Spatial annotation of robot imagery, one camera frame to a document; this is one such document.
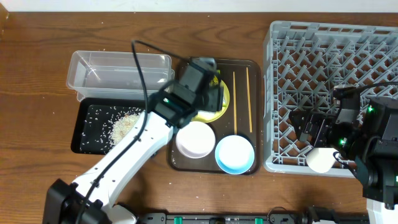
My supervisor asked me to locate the wooden chopstick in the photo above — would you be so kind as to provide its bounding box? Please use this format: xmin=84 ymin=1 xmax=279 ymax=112
xmin=246 ymin=67 xmax=252 ymax=133
xmin=233 ymin=71 xmax=238 ymax=135

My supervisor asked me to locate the white bowl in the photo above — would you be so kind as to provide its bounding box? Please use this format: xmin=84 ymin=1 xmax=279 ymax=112
xmin=175 ymin=121 xmax=216 ymax=159

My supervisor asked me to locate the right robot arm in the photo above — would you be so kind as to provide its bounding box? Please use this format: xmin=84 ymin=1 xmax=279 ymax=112
xmin=289 ymin=86 xmax=397 ymax=223

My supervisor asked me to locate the dark brown serving tray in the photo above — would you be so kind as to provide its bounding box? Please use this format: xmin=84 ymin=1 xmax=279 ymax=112
xmin=167 ymin=59 xmax=262 ymax=175

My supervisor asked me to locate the green orange snack wrapper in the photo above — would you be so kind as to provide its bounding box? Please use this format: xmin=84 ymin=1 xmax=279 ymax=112
xmin=209 ymin=70 xmax=220 ymax=86

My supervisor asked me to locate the light blue bowl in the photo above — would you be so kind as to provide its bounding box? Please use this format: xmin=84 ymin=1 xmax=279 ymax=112
xmin=215 ymin=135 xmax=255 ymax=175

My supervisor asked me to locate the pile of rice waste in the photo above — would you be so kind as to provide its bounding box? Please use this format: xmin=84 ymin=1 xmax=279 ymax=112
xmin=81 ymin=105 xmax=144 ymax=147

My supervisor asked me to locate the black plastic tray bin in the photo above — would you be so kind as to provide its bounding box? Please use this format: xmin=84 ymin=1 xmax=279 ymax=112
xmin=71 ymin=98 xmax=145 ymax=155

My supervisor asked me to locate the grey dishwasher rack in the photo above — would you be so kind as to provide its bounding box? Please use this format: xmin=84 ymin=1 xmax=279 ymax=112
xmin=263 ymin=21 xmax=397 ymax=175

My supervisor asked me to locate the yellow round plate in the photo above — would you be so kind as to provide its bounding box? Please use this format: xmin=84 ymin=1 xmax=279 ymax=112
xmin=192 ymin=81 xmax=230 ymax=123

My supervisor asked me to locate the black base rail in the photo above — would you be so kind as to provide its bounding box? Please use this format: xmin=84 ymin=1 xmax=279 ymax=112
xmin=138 ymin=207 xmax=370 ymax=224

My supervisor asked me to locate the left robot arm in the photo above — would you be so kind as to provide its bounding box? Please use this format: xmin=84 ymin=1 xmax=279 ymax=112
xmin=42 ymin=57 xmax=223 ymax=223

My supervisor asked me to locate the clear plastic waste bin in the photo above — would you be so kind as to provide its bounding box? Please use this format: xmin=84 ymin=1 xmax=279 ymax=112
xmin=66 ymin=50 xmax=175 ymax=101

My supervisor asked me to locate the small white cup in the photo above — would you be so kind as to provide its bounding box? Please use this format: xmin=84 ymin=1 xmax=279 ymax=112
xmin=306 ymin=147 xmax=337 ymax=174

